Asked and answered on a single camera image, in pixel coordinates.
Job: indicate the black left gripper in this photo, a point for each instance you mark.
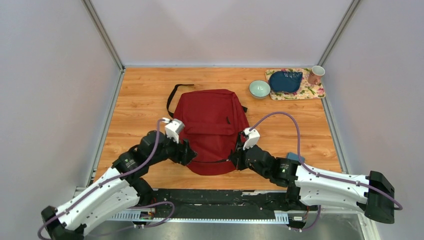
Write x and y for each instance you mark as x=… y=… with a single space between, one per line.
x=184 y=157

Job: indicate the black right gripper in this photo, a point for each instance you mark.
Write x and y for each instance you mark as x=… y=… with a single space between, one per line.
x=237 y=158

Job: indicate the red student backpack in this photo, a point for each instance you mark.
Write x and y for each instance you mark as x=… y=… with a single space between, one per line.
x=212 y=119

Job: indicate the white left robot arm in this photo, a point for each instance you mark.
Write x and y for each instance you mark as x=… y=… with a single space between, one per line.
x=121 y=187

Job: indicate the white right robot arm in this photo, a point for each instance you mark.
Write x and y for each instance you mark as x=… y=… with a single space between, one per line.
x=370 y=194

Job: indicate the teal blue wallet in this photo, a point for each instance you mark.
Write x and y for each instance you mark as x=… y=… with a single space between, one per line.
x=295 y=157

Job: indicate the pale blue ceramic bowl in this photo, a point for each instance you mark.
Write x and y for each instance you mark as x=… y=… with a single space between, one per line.
x=259 y=89

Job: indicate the dark blue pencil pouch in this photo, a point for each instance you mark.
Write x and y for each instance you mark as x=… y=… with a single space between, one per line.
x=285 y=81

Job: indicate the pink mug white inside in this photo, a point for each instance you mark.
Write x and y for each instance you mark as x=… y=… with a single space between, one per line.
x=316 y=74

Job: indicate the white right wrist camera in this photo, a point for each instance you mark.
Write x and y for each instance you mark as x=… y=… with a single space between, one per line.
x=251 y=136

